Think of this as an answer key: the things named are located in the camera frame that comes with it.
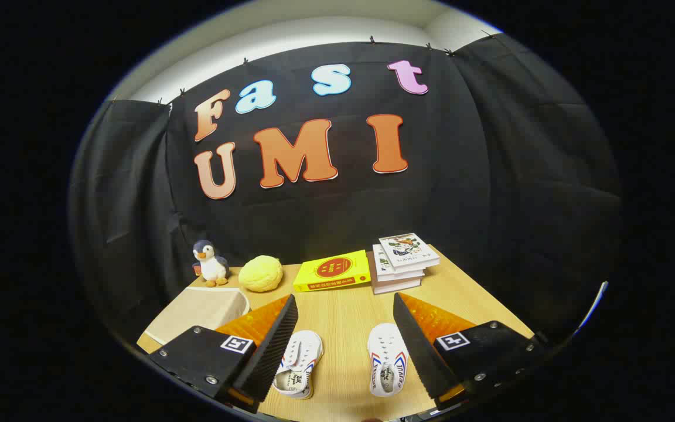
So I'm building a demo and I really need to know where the yellow round plush toy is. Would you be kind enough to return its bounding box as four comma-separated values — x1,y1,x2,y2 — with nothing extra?
238,255,284,293

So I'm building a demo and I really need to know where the yellow book with red circle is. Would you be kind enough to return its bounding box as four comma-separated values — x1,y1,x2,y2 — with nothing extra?
292,250,372,292

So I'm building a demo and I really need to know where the penguin plush toy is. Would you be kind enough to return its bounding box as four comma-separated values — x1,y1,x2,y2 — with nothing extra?
192,239,230,288

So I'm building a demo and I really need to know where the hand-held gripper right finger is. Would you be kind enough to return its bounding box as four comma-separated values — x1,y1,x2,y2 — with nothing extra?
393,292,549,411

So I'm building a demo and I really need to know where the white canvas shoe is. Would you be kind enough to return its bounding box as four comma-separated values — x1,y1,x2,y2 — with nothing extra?
367,322,411,398
271,330,325,400

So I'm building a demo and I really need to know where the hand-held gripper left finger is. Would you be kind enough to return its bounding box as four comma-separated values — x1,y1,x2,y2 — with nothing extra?
147,293,300,414

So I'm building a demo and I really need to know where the beige fabric storage box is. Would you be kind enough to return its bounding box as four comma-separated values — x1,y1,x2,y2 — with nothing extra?
144,286,251,346

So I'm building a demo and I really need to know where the white book with bird cover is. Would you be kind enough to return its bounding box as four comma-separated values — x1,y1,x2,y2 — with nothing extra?
379,233,441,273

